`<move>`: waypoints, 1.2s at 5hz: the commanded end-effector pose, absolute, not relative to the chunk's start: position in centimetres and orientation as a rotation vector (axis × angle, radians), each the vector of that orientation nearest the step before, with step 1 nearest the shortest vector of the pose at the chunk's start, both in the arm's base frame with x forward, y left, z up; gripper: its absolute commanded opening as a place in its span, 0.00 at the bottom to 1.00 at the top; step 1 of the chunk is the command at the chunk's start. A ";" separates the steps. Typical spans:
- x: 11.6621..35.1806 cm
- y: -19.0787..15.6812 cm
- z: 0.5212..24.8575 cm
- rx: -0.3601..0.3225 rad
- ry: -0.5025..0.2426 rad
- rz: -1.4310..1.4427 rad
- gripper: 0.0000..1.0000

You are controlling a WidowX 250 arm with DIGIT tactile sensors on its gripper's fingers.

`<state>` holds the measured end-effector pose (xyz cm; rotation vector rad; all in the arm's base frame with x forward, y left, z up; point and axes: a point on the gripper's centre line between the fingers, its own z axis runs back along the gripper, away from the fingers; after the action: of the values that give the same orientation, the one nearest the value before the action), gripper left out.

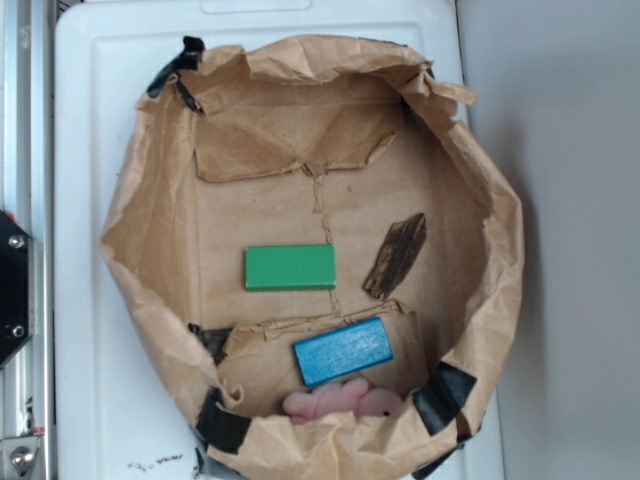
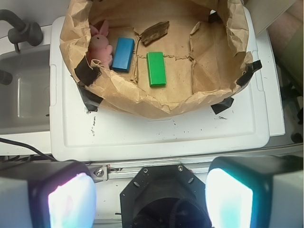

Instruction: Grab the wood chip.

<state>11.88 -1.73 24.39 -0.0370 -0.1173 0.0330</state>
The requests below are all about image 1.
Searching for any dark brown wood chip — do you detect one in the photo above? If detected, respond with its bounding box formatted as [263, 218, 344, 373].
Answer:
[363, 213, 427, 301]

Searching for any brown paper bag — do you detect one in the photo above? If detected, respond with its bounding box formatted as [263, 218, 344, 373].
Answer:
[100, 35, 525, 479]

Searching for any green rectangular block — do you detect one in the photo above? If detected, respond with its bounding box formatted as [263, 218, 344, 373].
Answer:
[245, 244, 337, 291]

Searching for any blue rectangular block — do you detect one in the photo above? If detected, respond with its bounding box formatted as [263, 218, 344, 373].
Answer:
[293, 317, 394, 387]

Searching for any pink plush toy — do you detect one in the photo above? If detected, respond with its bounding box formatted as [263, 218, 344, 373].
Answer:
[282, 378, 404, 424]

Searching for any white plastic bin lid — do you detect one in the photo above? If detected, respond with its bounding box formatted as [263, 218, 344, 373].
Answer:
[52, 0, 507, 480]

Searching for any black metal bracket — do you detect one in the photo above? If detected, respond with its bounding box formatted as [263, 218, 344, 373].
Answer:
[0, 211, 34, 369]

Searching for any aluminium frame rail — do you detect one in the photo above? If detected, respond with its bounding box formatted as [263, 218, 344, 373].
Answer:
[1, 1, 58, 479]

